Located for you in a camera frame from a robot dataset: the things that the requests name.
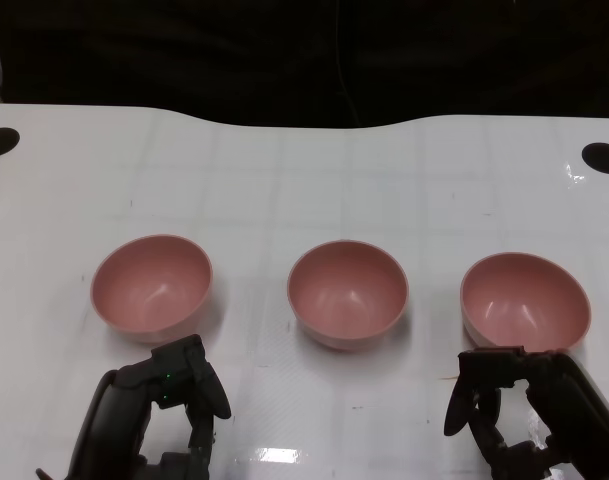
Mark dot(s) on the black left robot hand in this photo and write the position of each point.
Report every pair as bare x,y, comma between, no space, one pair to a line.
121,400

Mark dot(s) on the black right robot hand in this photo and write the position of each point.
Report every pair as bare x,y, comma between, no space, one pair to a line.
569,395

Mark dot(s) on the pink plastic bowl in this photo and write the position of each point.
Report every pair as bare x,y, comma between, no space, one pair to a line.
151,290
348,295
525,302

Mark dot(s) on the black round table grommet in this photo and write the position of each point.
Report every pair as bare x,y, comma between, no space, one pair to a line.
0,142
604,158

